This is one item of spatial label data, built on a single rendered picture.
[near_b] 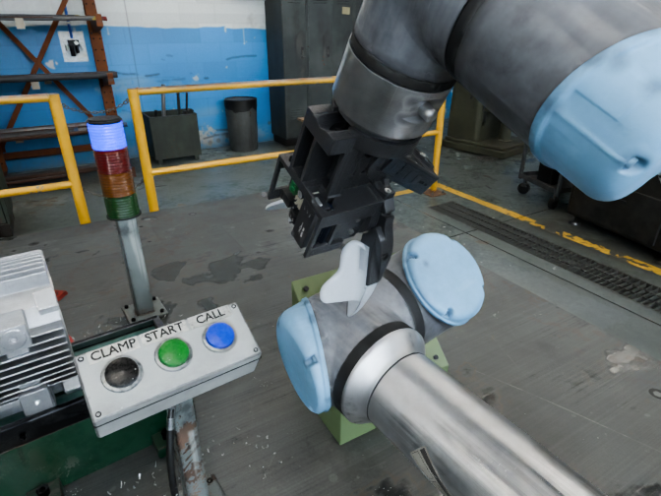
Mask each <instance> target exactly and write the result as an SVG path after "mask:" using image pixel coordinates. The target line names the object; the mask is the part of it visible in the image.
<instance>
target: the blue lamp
mask: <svg viewBox="0 0 661 496"><path fill-rule="evenodd" d="M122 123H123V122H122V121H121V122H119V123H116V124H110V125H90V124H89V123H88V124H87V125H88V131H89V134H90V142H91V146H92V149H94V150H96V151H113V150H119V149H123V148H125V147H126V146H127V144H126V143H127V142H126V138H125V137H126V136H125V133H124V127H123V124H122Z"/></svg>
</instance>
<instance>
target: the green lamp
mask: <svg viewBox="0 0 661 496"><path fill-rule="evenodd" d="M136 193H137V192H135V193H134V194H133V195H130V196H127V197H123V198H106V197H104V196H103V200H104V203H105V204H104V205H105V207H106V212H107V215H108V217H110V218H115V219H121V218H128V217H134V216H136V215H137V214H138V213H139V212H140V209H139V204H138V203H139V202H138V199H137V198H138V197H137V194H136Z"/></svg>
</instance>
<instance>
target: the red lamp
mask: <svg viewBox="0 0 661 496"><path fill-rule="evenodd" d="M127 147H128V146H126V147H125V148H123V149H119V150H113V151H96V150H94V149H92V150H93V156H94V159H95V164H96V167H97V173H99V174H103V175H115V174H121V173H125V172H128V171H130V170H131V169H132V167H131V162H130V157H129V154H128V149H127Z"/></svg>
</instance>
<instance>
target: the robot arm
mask: <svg viewBox="0 0 661 496"><path fill-rule="evenodd" d="M456 82H458V83H460V84H461V85H462V86H463V87H464V88H465V89H466V90H467V91H468V92H469V93H471V94H472V95H473V96H474V97H475V98H476V99H477V100H478V101H479V102H481V103H482V104H483V105H484V106H485V107H486V108H487V109H488V110H489V111H490V112H491V113H493V114H494V115H495V116H496V117H497V118H498V119H499V120H500V121H501V122H502V123H504V124H505V125H506V126H507V127H508V128H509V129H510V130H511V131H512V132H513V133H515V134H516V135H517V136H518V137H519V138H520V139H521V140H522V141H523V142H524V143H525V144H526V145H527V146H528V147H530V150H531V152H532V154H533V155H534V156H535V157H536V158H537V159H538V160H539V161H540V162H541V163H542V164H544V165H545V166H547V167H550V168H553V169H556V170H557V171H558V172H559V173H561V174H562V175H563V176H564V177H566V179H567V180H568V181H569V182H571V183H572V184H573V185H574V186H576V187H577V188H578V189H579V190H580V191H582V192H583V193H584V194H585V195H587V196H588V197H590V198H592V199H594V200H597V201H603V202H610V201H616V200H619V199H622V198H624V197H625V196H627V195H629V194H630V193H632V192H633V191H635V190H636V189H638V188H639V187H641V186H642V185H643V184H644V183H646V182H647V181H648V180H649V179H651V178H652V177H653V176H655V175H657V174H658V177H659V180H660V182H661V0H363V2H362V5H361V8H360V11H359V14H358V17H357V19H356V22H355V25H354V28H353V31H352V33H351V36H350V38H349V40H348V42H347V45H346V48H345V51H344V54H343V57H342V60H341V63H340V66H339V69H338V72H337V75H336V78H335V81H334V84H333V87H332V94H333V96H332V99H331V102H330V104H321V105H312V106H308V107H307V111H306V114H305V117H304V120H303V124H302V127H301V130H300V134H299V137H298V140H297V143H296V147H295V150H294V152H289V153H283V154H279V155H278V159H277V162H276V166H275V170H274V173H273V177H272V180H271V184H270V189H269V193H268V199H269V200H271V199H275V198H281V199H282V200H279V201H276V202H273V203H270V204H269V205H267V206H266V210H279V209H290V211H289V214H288V215H289V218H288V221H289V223H293V224H294V226H293V229H292V231H291V235H292V236H293V237H294V239H295V241H296V242H297V244H298V245H299V247H300V248H301V249H302V248H305V247H306V250H305V252H304V254H303V257H304V258H308V257H311V256H314V255H318V254H322V253H325V252H328V251H331V250H334V249H337V248H340V246H341V244H342V242H343V239H346V238H349V237H353V236H355V234H356V233H358V232H359V233H360V232H364V231H368V232H365V233H363V234H362V238H361V241H357V240H352V241H350V242H348V243H347V244H346V245H345V246H344V247H343V249H342V251H341V254H340V263H339V268H338V270H337V272H336V273H335V274H334V275H333V276H332V277H331V278H330V279H329V280H327V281H326V282H325V283H324V284H323V286H322V288H321V291H320V292H318V293H316V294H314V295H312V296H310V297H308V298H307V297H304V298H302V299H301V301H300V302H299V303H297V304H295V305H294V306H292V307H290V308H288V309H287V310H285V311H284V312H282V314H281V315H280V316H279V318H278V320H277V324H276V338H277V343H278V348H279V352H280V355H281V358H282V361H283V364H284V367H285V370H286V372H287V374H288V377H289V379H290V381H291V383H292V385H293V387H294V389H295V391H296V393H297V394H298V396H299V398H300V399H301V401H302V402H303V403H304V405H305V406H306V407H308V408H309V409H310V410H311V411H313V412H314V413H322V412H328V411H329V410H330V409H331V407H332V406H335V407H336V408H337V409H338V410H339V411H340V412H341V413H342V415H343V416H344V417H345V418H346V419H348V420H349V421H350V422H352V423H356V424H364V423H373V424H374V425H375V426H376V427H377V428H378V429H379V430H380V431H381V432H382V433H383V434H384V435H385V436H386V437H387V438H388V439H389V440H390V441H391V442H392V443H393V444H394V445H395V446H396V447H397V448H398V449H399V450H400V451H401V452H402V453H403V454H404V455H405V456H406V457H407V458H408V459H409V460H410V461H411V462H412V463H413V464H414V465H415V466H416V467H417V468H418V469H419V470H420V471H421V472H422V473H423V474H424V475H425V476H426V477H427V479H428V480H429V481H430V482H431V483H432V484H433V485H434V486H435V487H436V488H437V489H438V490H439V491H440V492H441V493H442V494H443V495H444V496H607V495H606V494H605V493H603V492H602V491H601V490H599V489H598V488H597V487H595V486H594V485H593V484H592V483H590V482H589V481H588V480H586V479H585V478H584V477H582V476H581V475H580V474H579V473H577V472H576V471H575V470H573V469H572V468H571V467H569V466H568V465H567V464H565V463H564V462H563V461H561V460H560V459H559V458H557V457H556V456H555V455H553V454H552V453H551V452H550V451H548V450H547V449H546V448H544V447H543V446H542V445H540V444H539V443H538V442H537V441H535V440H534V439H533V438H531V437H530V436H529V435H527V434H526V433H525V432H524V431H522V430H521V429H520V428H518V427H517V426H516V425H514V424H513V423H512V422H511V421H509V420H508V419H507V418H505V417H504V416H503V415H501V414H500V413H499V412H497V411H496V410H495V409H494V408H492V407H491V406H490V405H488V404H487V403H485V402H484V401H483V400H482V399H480V398H479V397H478V396H476V395H475V394H474V393H472V392H471V391H470V390H469V389H467V388H466V387H465V386H463V385H462V384H461V383H459V382H458V381H457V380H455V378H454V377H453V376H451V375H450V374H449V373H447V372H446V371H445V370H443V369H442V368H441V367H440V366H438V365H437V364H436V363H434V362H433V361H432V360H430V359H429V358H428V357H427V356H426V353H425V344H426V343H427V342H429V341H431V340H432V339H434V338H435V337H437V336H438V335H440V334H441V333H443V332H445V331H446V330H448V329H450V328H452V327H454V326H460V325H463V324H465V323H466V322H468V320H469V319H471V318H472V317H473V316H475V315H476V314H477V313H478V311H479V310H480V308H481V306H482V304H483V300H484V290H483V286H484V281H483V278H482V275H481V272H480V270H479V267H478V265H477V264H476V262H475V260H474V259H473V257H472V256H471V255H470V253H469V252H468V251H467V250H466V249H465V248H464V247H463V246H462V245H461V244H459V243H458V242H457V241H455V240H452V239H449V238H448V237H447V236H446V235H443V234H440V233H425V234H422V235H420V236H418V237H416V238H413V239H411V240H409V241H408V242H407V243H406V244H405V246H404V248H402V249H401V250H399V251H398V252H396V253H395V254H393V255H392V254H391V253H392V247H393V231H392V224H393V220H394V215H392V214H391V212H394V211H395V207H394V199H393V196H394V195H395V192H394V190H393V189H392V187H391V186H390V184H391V183H392V182H395V183H397V184H399V185H401V186H403V187H404V188H406V189H409V190H411V191H413V192H415V193H418V194H420V195H422V194H423V193H424V192H425V191H426V190H427V189H428V188H429V187H431V186H432V185H433V184H434V183H435V182H436V181H437V180H438V179H439V176H438V175H437V174H436V173H435V171H434V170H433V168H434V167H435V166H434V165H433V164H432V162H431V161H429V159H428V157H427V156H426V155H425V154H424V153H422V152H421V151H419V150H418V149H417V148H416V146H417V144H418V143H419V141H420V139H421V137H422V135H423V134H425V133H426V132H427V131H428V129H429V128H430V126H431V124H432V122H433V121H434V120H435V119H436V118H437V115H438V112H439V110H440V108H441V107H442V105H443V103H444V101H445V100H446V98H447V96H448V94H449V93H450V91H451V88H452V87H453V86H454V85H455V83H456ZM284 167H285V169H286V170H287V172H288V173H289V175H290V176H291V179H290V182H289V185H285V186H280V187H276V188H275V186H276V182H277V179H278V175H279V172H280V169H281V168H284Z"/></svg>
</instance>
